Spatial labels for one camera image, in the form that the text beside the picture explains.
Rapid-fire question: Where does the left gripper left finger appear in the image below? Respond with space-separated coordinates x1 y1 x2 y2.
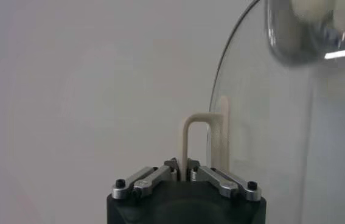
111 157 179 200

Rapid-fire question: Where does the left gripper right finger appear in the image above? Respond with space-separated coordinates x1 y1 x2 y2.
186 158 263 201

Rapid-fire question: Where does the glass lid cream handle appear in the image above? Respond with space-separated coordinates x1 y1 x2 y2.
178 0 345 224

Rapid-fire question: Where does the stainless steel steamer basket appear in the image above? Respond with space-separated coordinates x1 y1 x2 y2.
264 0 345 67

